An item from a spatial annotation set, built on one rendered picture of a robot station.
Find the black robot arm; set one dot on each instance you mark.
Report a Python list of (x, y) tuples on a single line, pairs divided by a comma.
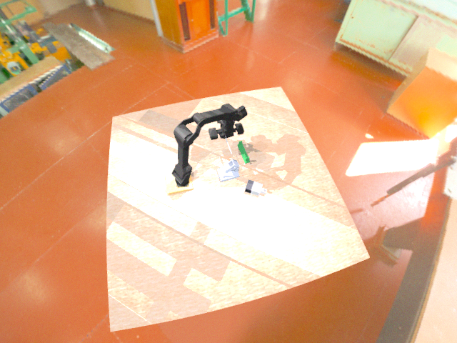
[(226, 116)]

